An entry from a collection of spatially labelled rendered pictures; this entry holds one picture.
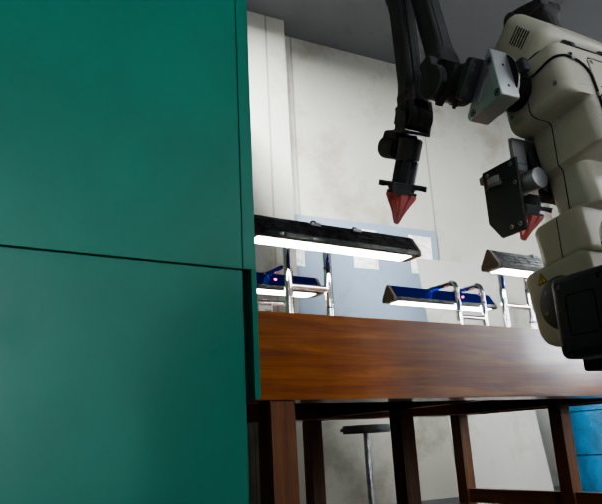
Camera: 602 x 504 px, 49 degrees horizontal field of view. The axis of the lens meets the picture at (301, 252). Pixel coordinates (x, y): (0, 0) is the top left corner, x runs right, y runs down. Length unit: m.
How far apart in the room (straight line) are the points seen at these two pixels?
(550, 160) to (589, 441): 3.87
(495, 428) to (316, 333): 3.44
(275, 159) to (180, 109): 3.10
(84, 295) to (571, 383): 1.38
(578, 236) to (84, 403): 0.95
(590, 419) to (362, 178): 2.35
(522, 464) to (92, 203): 4.05
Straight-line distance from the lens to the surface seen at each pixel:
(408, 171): 1.59
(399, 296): 2.79
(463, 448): 3.33
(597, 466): 5.17
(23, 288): 1.21
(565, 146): 1.45
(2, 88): 1.34
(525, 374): 1.90
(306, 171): 4.78
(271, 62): 4.85
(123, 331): 1.24
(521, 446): 4.95
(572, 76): 1.43
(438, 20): 1.63
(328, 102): 5.15
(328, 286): 2.11
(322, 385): 1.45
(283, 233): 1.83
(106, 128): 1.35
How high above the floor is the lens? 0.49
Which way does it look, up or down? 16 degrees up
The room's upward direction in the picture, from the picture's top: 3 degrees counter-clockwise
